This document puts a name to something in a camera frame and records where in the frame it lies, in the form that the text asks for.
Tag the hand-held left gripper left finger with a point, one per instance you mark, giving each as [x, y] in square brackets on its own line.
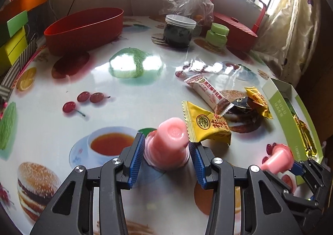
[138, 156]

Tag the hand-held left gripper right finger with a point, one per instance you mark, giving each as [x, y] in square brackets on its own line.
[197, 167]

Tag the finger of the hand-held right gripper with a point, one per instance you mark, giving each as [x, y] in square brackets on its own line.
[291, 193]
[298, 167]

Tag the pink jelly cup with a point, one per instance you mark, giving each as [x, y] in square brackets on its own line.
[278, 158]
[169, 141]

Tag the long gold snack packet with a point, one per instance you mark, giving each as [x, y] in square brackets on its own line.
[304, 133]

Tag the gold square snack packet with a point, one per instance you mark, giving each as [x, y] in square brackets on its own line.
[208, 125]

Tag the green cardboard box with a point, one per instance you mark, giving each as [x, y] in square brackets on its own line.
[282, 112]

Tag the white nougat bar packet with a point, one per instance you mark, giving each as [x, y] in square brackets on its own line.
[208, 93]

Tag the small gold orange snack packet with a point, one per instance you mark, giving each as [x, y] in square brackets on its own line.
[257, 98]

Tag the dark jar with white lid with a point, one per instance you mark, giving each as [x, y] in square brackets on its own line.
[179, 34]

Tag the green glass jar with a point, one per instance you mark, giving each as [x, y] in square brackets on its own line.
[217, 34]

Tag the red oval tray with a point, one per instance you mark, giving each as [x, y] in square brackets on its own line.
[83, 32]

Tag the cream patterned curtain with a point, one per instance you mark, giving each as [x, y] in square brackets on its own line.
[294, 16]

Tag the yellow-green box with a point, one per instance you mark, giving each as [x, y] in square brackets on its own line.
[13, 50]

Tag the small green box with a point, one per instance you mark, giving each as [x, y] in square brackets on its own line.
[17, 24]

